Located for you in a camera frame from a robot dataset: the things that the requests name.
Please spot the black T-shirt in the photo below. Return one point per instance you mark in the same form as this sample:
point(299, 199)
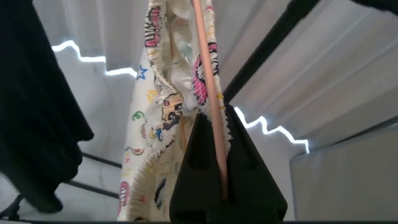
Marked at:
point(34, 109)

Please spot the cream printed garment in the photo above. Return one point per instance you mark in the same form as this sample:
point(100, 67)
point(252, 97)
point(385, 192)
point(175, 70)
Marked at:
point(155, 140)

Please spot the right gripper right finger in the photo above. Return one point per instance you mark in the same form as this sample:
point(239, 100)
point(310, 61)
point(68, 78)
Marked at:
point(258, 186)

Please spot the white curtain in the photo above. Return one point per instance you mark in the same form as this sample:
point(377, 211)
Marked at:
point(295, 62)

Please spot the black clothes rack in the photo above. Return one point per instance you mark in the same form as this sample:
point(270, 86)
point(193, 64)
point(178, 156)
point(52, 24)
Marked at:
point(267, 46)

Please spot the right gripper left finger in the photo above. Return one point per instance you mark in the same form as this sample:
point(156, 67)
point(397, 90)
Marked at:
point(196, 186)

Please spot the pink clothes hanger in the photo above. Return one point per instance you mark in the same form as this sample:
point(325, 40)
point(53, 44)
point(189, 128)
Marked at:
point(210, 77)

